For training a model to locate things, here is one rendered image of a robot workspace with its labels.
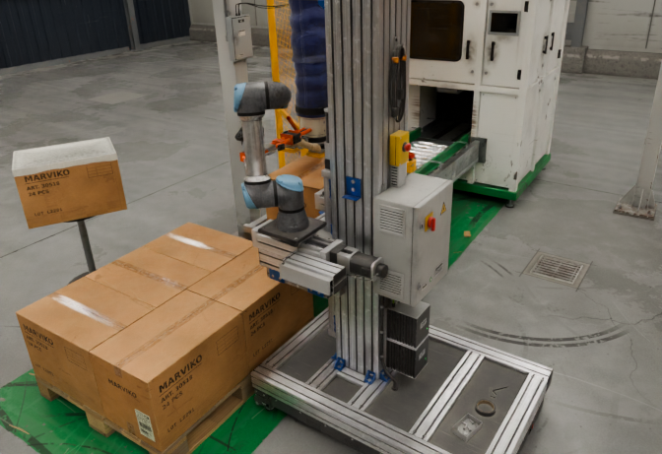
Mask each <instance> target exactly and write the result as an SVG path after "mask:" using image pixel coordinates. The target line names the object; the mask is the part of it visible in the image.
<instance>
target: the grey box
mask: <svg viewBox="0 0 662 454"><path fill-rule="evenodd" d="M226 22H227V32H228V41H229V51H230V61H239V60H243V59H247V58H251V57H253V50H252V39H251V27H250V17H249V14H242V15H240V16H239V15H237V16H230V17H226Z"/></svg>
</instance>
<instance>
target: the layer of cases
mask: <svg viewBox="0 0 662 454"><path fill-rule="evenodd" d="M16 315H17V318H18V321H19V324H20V327H21V330H22V334H23V337H24V340H25V343H26V346H27V349H28V353H29V356H30V359H31V362H32V365H33V371H34V374H36V375H37V376H39V377H41V378H42V379H44V380H45V381H47V382H49V383H50V384H52V385H53V386H55V387H57V388H58V389H60V390H62V391H63V392H65V393H66V394H68V395H70V396H71V397H73V398H74V399H76V400H78V401H79V402H81V403H83V404H84V405H86V406H87V407H89V408H91V409H92V410H94V411H95V412H97V413H99V414H100V415H102V416H104V417H105V418H107V419H108V420H110V421H112V422H114V423H115V424H117V425H119V426H120V427H122V428H124V429H125V430H127V431H128V432H130V433H132V434H133V435H135V436H136V437H138V438H140V439H141V440H143V441H145V442H146V443H148V444H149V445H151V446H153V447H154V448H156V449H157V450H159V451H161V452H164V451H165V450H166V449H167V448H168V447H169V446H170V445H171V444H172V443H173V442H174V441H175V440H176V439H177V438H178V437H179V436H180V435H181V434H183V433H184V432H185V431H186V430H187V429H188V428H189V427H190V426H192V425H194V424H195V423H196V422H197V421H198V420H199V419H200V418H202V417H203V416H204V415H205V414H206V413H207V412H208V411H209V410H210V409H212V408H213V407H214V406H215V405H216V404H217V403H218V402H219V401H221V400H222V399H223V398H224V397H225V396H226V395H227V394H228V393H229V392H230V391H231V390H232V389H233V388H234V387H235V386H236V385H237V384H238V383H240V382H241V381H242V380H243V379H244V378H245V377H246V376H247V375H248V374H249V373H250V372H251V371H252V370H253V369H254V368H256V367H257V366H258V365H259V364H260V363H262V362H263V361H264V360H265V359H266V358H267V357H269V356H270V355H271V354H272V353H273V352H274V351H275V350H277V349H278V348H279V347H280V346H281V345H282V344H284V343H285V342H286V341H287V340H288V339H289V338H290V337H291V336H292V335H293V334H294V333H295V332H297V331H298V330H299V329H300V328H301V327H302V326H303V325H304V324H306V323H307V322H308V321H309V320H310V319H311V318H312V317H313V316H314V314H313V295H312V293H309V292H307V291H304V290H301V289H298V288H296V287H293V286H290V285H288V284H283V283H281V282H278V281H275V280H273V279H270V278H269V277H268V276H267V267H264V266H261V265H260V262H259V252H258V248H257V247H254V246H253V243H252V241H250V240H247V239H244V238H240V237H237V236H234V235H230V234H227V233H224V232H221V231H217V230H214V229H211V228H208V227H202V226H199V225H195V224H193V223H187V224H185V225H183V226H181V227H178V228H176V229H174V230H172V231H170V232H168V233H166V234H165V235H163V236H161V237H159V238H157V239H155V240H153V241H151V242H149V243H147V244H145V245H143V246H142V247H140V248H138V249H136V250H134V251H132V252H130V253H128V254H126V255H124V256H122V257H120V258H119V259H117V260H115V261H113V262H111V263H109V264H107V265H105V266H103V267H101V268H99V269H97V270H96V271H94V272H92V273H90V274H89V275H87V276H85V277H83V278H81V279H79V280H77V281H75V282H74V283H72V284H70V285H68V286H66V287H64V288H62V289H60V290H58V291H56V292H53V293H51V294H50V295H48V296H46V297H44V298H42V299H40V300H38V301H36V302H34V303H32V304H30V305H28V306H27V307H25V308H23V309H21V310H19V311H17V312H16Z"/></svg>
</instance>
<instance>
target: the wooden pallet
mask: <svg viewBox="0 0 662 454"><path fill-rule="evenodd" d="M313 319H314V316H313V317H312V318H311V319H310V320H309V321H308V322H307V323H306V324H304V325H303V326H302V327H301V328H300V329H299V330H298V332H299V331H300V330H301V329H302V328H303V327H304V326H306V325H307V324H308V323H309V322H310V321H312V320H313ZM296 333H297V332H295V333H294V334H293V335H292V337H293V336H294V335H295V334H296ZM286 342H287V341H286ZM286 342H285V343H286ZM34 376H35V379H36V382H37V385H38V389H39V392H40V395H41V396H43V397H44V398H46V399H47V400H49V401H51V402H52V401H53V400H55V399H56V398H58V397H59V396H61V397H63V398H65V399H66V400H68V401H69V402H71V403H72V404H74V405H76V406H77V407H79V408H80V409H82V410H84V411H85V412H86V415H87V419H88V422H89V426H90V427H91V428H93V429H94V430H96V431H97V432H99V433H101V434H102V435H104V436H105V437H109V436H110V435H112V434H113V433H114V432H115V431H118V432H119V433H121V434H122V435H124V436H126V437H127V438H129V439H130V440H132V441H134V442H135V443H137V444H138V445H140V446H142V447H143V448H145V449H146V450H148V451H149V453H150V454H191V453H192V452H193V451H194V450H195V449H196V448H197V447H198V446H199V445H200V444H201V443H202V442H203V441H204V440H206V439H207V438H208V437H209V436H210V435H211V434H212V433H213V432H214V431H215V430H216V429H217V428H218V427H219V426H220V425H221V424H222V423H223V422H225V421H226V420H227V419H228V418H229V417H230V416H231V415H232V414H233V413H234V412H235V411H236V410H237V409H238V408H239V407H240V406H242V405H243V404H244V403H245V402H246V401H247V400H248V399H249V398H250V397H251V396H252V395H253V394H254V387H253V386H252V385H251V376H250V373H249V374H248V375H247V376H246V377H245V378H244V379H243V380H242V381H241V382H240V383H238V384H237V385H236V386H235V387H234V388H233V389H232V390H231V391H230V392H229V393H228V394H227V395H226V396H225V397H224V398H223V399H222V400H221V401H219V402H218V403H217V404H216V405H215V406H214V407H213V408H212V409H210V410H209V411H208V412H207V413H206V414H205V415H204V416H203V417H202V418H200V419H199V420H198V421H197V422H196V423H195V424H194V425H192V426H190V427H189V428H188V429H187V430H186V431H185V432H184V433H183V434H181V435H180V436H179V437H178V438H177V439H176V440H175V441H174V442H173V443H172V444H171V445H170V446H169V447H168V448H167V449H166V450H165V451H164V452H161V451H159V450H157V449H156V448H154V447H153V446H151V445H149V444H148V443H146V442H145V441H143V440H141V439H140V438H138V437H136V436H135V435H133V434H132V433H130V432H128V431H127V430H125V429H124V428H122V427H120V426H119V425H117V424H115V423H114V422H112V421H110V420H108V419H107V418H105V417H104V416H102V415H100V414H99V413H97V412H95V411H94V410H92V409H91V408H89V407H87V406H86V405H84V404H83V403H81V402H79V401H78V400H76V399H74V398H73V397H71V396H70V395H68V394H66V393H65V392H63V391H62V390H60V389H58V388H57V387H55V386H53V385H52V384H50V383H49V382H47V381H45V380H44V379H42V378H41V377H39V376H37V375H36V374H35V375H34Z"/></svg>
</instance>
